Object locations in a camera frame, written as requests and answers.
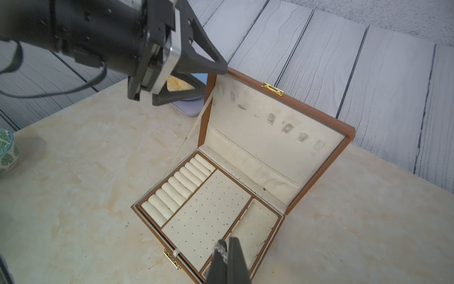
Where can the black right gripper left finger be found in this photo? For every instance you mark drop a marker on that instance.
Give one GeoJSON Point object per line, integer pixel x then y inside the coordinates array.
{"type": "Point", "coordinates": [217, 273]}

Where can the blue plate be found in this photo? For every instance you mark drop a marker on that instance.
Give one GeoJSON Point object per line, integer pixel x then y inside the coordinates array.
{"type": "Point", "coordinates": [203, 77]}

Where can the lavender rectangular tray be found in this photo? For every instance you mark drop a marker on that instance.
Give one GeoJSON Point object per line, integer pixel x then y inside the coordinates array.
{"type": "Point", "coordinates": [189, 107]}

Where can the brown wooden jewelry box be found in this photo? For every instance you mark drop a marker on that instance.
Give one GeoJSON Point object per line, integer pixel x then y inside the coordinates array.
{"type": "Point", "coordinates": [258, 153]}

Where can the yellow bread pastry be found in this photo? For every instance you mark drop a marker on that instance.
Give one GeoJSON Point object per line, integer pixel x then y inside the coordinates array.
{"type": "Point", "coordinates": [175, 84]}

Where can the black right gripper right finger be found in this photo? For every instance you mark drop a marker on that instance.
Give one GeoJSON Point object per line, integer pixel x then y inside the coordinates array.
{"type": "Point", "coordinates": [237, 270]}

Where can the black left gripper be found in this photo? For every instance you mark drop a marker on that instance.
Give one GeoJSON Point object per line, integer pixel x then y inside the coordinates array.
{"type": "Point", "coordinates": [141, 40]}

